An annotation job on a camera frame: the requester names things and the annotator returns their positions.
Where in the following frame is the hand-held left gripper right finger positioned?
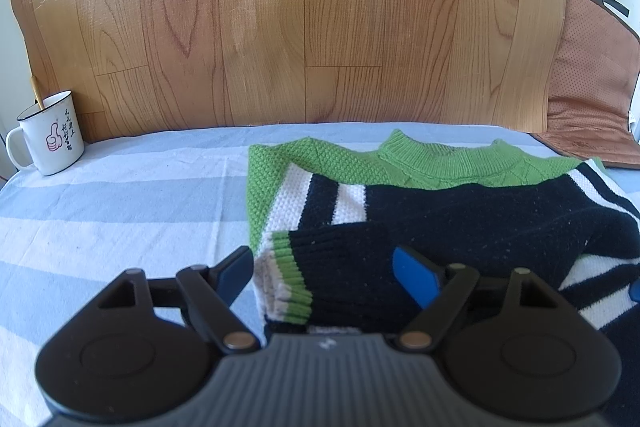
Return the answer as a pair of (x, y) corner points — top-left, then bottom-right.
(392, 246), (559, 353)

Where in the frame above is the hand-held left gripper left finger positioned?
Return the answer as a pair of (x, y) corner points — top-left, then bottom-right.
(93, 246), (262, 354)

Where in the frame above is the green navy white knit sweater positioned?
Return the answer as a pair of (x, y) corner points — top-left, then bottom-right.
(247, 129), (640, 344)

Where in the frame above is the blue white striped bed sheet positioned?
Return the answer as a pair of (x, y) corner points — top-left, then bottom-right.
(0, 122), (640, 427)

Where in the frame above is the brown perforated seat cushion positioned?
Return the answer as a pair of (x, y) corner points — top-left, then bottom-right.
(530, 0), (640, 170)

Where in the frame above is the white enamel mug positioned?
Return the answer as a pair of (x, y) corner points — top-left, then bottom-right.
(6, 90), (86, 176)

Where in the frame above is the wooden chopstick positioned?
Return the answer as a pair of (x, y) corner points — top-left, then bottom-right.
(30, 74), (45, 112)

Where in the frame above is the wood-pattern vinyl sheet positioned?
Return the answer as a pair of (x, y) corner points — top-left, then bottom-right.
(7, 0), (570, 144)

